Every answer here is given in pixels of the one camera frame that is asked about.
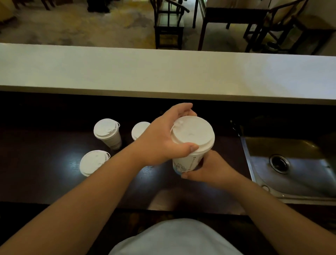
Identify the person's left hand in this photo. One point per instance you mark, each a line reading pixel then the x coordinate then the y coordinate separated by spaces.
pixel 154 141

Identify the person's right hand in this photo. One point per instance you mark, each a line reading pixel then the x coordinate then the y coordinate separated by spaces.
pixel 217 170

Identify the person's left thumb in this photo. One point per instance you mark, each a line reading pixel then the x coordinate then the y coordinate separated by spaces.
pixel 187 149

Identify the person's right thumb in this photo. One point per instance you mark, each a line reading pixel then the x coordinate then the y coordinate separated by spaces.
pixel 193 175

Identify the white printed paper cup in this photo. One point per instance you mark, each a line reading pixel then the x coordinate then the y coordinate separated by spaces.
pixel 185 164

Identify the white plastic cup lid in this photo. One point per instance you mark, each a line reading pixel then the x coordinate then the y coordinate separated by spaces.
pixel 193 132

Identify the person's right forearm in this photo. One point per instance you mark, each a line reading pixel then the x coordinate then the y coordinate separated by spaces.
pixel 275 218

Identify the person's left forearm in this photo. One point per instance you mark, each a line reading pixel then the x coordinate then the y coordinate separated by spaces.
pixel 78 210

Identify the white lidded paper cup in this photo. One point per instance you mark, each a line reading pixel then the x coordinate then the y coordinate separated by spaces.
pixel 139 129
pixel 91 163
pixel 107 131

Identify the white shirt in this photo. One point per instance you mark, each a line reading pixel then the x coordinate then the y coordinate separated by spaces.
pixel 175 239

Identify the round metal sink drain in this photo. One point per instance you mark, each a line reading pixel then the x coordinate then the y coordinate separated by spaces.
pixel 279 164

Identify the stainless steel sink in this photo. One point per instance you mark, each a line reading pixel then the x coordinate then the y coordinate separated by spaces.
pixel 301 170

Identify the dark wooden cushioned armchair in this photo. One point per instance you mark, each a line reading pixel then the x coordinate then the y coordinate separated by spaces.
pixel 273 26

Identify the dark wooden side table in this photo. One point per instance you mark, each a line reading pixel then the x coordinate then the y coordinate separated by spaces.
pixel 312 29

